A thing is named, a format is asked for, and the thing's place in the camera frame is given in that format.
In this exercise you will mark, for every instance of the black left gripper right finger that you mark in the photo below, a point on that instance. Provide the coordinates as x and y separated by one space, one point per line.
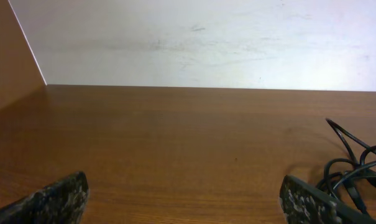
303 203

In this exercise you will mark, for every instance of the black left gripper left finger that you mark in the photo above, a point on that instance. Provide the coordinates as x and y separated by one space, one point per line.
63 201

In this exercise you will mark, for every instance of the wooden side panel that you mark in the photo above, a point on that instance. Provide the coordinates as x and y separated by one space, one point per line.
19 73

